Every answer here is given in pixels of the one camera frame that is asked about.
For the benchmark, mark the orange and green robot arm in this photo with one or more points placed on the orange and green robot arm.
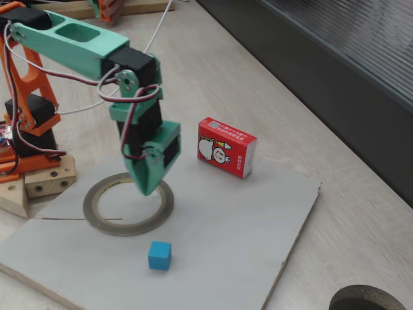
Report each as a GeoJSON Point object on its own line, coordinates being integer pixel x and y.
{"type": "Point", "coordinates": [74, 48]}

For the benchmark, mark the white chipboard panel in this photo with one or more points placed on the white chipboard panel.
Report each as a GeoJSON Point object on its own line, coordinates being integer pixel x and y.
{"type": "Point", "coordinates": [209, 226]}

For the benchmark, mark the small blue cube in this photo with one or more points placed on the small blue cube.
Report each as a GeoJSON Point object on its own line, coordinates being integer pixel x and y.
{"type": "Point", "coordinates": [159, 256]}

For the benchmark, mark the red cartoon printed box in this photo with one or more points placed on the red cartoon printed box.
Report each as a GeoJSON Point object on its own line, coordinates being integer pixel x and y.
{"type": "Point", "coordinates": [222, 145]}

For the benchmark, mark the red controller circuit board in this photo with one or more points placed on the red controller circuit board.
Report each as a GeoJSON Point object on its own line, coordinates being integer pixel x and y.
{"type": "Point", "coordinates": [4, 132]}

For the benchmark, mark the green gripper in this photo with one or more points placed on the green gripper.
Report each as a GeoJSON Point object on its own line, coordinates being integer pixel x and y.
{"type": "Point", "coordinates": [157, 166]}

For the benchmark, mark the wooden base block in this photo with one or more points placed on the wooden base block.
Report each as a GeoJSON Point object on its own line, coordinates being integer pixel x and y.
{"type": "Point", "coordinates": [48, 184]}

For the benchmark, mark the orange printed part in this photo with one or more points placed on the orange printed part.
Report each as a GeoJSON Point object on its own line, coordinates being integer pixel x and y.
{"type": "Point", "coordinates": [103, 14]}

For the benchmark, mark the frosted glass desk partition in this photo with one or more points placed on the frosted glass desk partition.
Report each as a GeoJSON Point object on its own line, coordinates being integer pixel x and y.
{"type": "Point", "coordinates": [355, 64]}

